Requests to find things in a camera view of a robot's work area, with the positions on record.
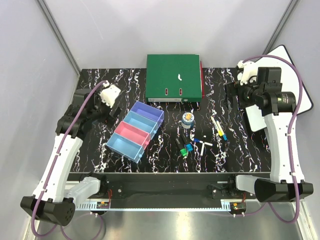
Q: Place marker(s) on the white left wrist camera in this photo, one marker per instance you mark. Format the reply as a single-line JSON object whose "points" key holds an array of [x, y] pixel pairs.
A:
{"points": [[109, 94]]}

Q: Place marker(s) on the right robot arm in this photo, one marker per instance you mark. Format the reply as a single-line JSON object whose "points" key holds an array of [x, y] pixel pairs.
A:
{"points": [[286, 182]]}

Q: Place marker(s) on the pink drawer box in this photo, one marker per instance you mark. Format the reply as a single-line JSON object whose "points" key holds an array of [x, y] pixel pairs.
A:
{"points": [[133, 134]]}

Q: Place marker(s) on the yellow capped white marker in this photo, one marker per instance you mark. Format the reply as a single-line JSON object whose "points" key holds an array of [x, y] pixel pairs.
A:
{"points": [[216, 126]]}

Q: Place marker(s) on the white whiteboard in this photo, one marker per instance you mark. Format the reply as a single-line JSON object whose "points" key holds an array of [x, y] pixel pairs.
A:
{"points": [[290, 83]]}

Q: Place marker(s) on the blue capped white marker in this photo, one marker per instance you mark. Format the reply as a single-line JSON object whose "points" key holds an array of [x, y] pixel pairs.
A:
{"points": [[222, 131]]}

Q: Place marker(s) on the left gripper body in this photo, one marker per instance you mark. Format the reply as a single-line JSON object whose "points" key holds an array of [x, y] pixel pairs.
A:
{"points": [[102, 111]]}

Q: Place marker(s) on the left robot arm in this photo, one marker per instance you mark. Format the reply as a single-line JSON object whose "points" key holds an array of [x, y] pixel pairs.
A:
{"points": [[50, 201]]}

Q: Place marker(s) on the blue cap black highlighter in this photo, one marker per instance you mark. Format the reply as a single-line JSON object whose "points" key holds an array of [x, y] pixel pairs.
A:
{"points": [[187, 143]]}

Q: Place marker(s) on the black cap white pen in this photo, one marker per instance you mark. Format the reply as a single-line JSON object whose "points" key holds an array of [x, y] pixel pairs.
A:
{"points": [[203, 144]]}

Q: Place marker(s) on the green cap black highlighter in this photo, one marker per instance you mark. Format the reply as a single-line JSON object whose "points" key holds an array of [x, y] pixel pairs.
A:
{"points": [[181, 147]]}

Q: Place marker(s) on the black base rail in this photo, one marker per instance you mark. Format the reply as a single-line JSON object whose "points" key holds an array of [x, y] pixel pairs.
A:
{"points": [[170, 191]]}

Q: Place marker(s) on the round blue tape tin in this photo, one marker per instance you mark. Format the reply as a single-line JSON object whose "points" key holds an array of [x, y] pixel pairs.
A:
{"points": [[187, 123]]}

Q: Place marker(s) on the green ring binder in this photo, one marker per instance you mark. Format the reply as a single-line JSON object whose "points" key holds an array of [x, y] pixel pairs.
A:
{"points": [[173, 78]]}

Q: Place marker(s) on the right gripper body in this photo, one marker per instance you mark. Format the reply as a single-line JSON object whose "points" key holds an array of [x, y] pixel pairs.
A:
{"points": [[247, 94]]}

